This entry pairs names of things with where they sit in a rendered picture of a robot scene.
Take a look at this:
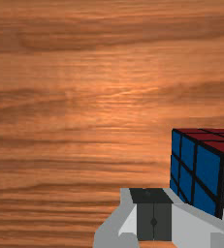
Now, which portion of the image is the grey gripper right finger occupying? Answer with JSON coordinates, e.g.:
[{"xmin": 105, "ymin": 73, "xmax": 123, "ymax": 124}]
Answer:
[{"xmin": 153, "ymin": 187, "xmax": 224, "ymax": 248}]

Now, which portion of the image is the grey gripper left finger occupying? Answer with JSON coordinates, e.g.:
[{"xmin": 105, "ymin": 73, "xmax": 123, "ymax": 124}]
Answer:
[{"xmin": 92, "ymin": 187, "xmax": 155, "ymax": 248}]

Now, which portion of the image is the many-coloured puzzle cube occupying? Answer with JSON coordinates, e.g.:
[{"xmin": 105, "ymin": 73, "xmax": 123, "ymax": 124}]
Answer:
[{"xmin": 169, "ymin": 127, "xmax": 224, "ymax": 225}]

